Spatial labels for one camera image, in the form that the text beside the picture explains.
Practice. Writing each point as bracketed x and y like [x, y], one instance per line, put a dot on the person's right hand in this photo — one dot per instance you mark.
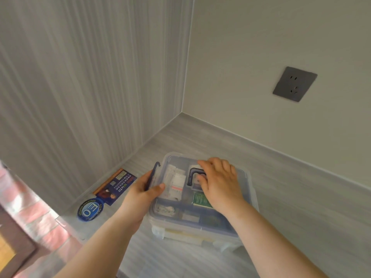
[224, 189]

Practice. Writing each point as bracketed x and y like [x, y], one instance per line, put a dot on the person's left hand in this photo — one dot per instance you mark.
[137, 201]

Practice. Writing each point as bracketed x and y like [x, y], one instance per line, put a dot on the person's right middle finger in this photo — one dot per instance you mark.
[218, 165]

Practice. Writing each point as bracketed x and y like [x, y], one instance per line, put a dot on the person's right thumb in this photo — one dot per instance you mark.
[203, 185]

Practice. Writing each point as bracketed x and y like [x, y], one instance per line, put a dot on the person's right little finger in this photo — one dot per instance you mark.
[236, 176]

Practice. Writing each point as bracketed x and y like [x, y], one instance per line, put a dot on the person's left thumb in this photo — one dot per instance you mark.
[156, 191]

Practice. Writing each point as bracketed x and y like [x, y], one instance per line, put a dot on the dark blue box latch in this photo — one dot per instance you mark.
[153, 175]

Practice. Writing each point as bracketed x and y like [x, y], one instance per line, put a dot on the clear plastic storage box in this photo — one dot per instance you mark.
[179, 220]

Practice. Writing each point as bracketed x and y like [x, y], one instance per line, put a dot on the person's left forearm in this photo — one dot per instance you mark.
[100, 247]

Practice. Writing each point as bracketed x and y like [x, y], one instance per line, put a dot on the person's right forearm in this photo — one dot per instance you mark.
[269, 243]

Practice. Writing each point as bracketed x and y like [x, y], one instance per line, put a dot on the green packet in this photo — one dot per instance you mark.
[201, 199]

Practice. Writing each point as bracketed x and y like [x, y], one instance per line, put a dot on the white blister packet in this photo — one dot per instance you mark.
[165, 210]

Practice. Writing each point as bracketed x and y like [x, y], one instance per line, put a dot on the white packet with red label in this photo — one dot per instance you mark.
[176, 182]

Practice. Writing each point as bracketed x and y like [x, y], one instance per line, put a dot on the rectangular dark blue sticker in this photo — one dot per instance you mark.
[116, 185]

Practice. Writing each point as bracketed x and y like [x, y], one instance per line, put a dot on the round blue sticker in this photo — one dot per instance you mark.
[90, 209]

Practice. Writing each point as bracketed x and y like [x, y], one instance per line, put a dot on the pink checkered bedding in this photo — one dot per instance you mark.
[43, 217]

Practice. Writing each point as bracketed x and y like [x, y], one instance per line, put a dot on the brown wooden furniture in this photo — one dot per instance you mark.
[14, 243]

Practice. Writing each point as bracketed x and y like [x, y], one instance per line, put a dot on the grey wall socket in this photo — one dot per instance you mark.
[294, 83]

